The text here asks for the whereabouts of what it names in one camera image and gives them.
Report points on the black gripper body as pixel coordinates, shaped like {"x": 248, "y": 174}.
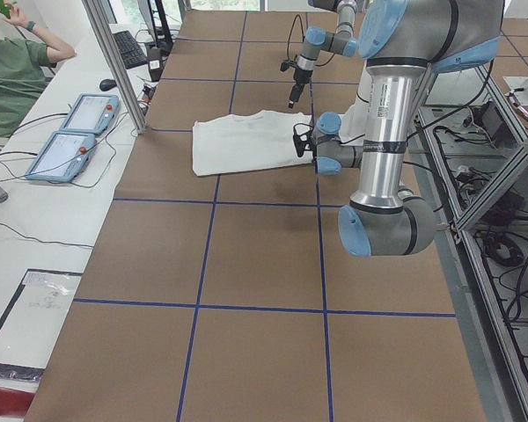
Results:
{"x": 297, "y": 79}
{"x": 308, "y": 147}

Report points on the white long-sleeve printed shirt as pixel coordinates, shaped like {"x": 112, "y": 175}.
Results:
{"x": 235, "y": 143}

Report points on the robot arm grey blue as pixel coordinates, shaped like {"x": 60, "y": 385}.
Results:
{"x": 400, "y": 42}
{"x": 316, "y": 39}

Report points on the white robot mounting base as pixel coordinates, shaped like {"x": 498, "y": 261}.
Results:
{"x": 353, "y": 121}

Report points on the black computer keyboard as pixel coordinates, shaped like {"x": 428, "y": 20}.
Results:
{"x": 131, "y": 53}

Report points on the black computer mouse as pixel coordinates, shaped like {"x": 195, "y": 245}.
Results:
{"x": 107, "y": 84}

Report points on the far teach pendant tablet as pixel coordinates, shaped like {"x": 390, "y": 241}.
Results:
{"x": 92, "y": 113}

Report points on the teach pendant tablet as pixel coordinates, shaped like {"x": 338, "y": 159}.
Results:
{"x": 92, "y": 113}
{"x": 63, "y": 157}

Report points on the near teach pendant tablet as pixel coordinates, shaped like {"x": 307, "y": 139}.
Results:
{"x": 63, "y": 157}

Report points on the person in green shirt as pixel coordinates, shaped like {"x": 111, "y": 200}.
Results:
{"x": 22, "y": 80}

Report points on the clear plastic bag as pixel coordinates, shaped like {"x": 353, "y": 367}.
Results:
{"x": 32, "y": 320}

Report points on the aluminium frame side rack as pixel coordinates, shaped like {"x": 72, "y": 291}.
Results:
{"x": 470, "y": 150}

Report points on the grey aluminium frame post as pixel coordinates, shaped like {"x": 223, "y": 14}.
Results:
{"x": 100, "y": 26}

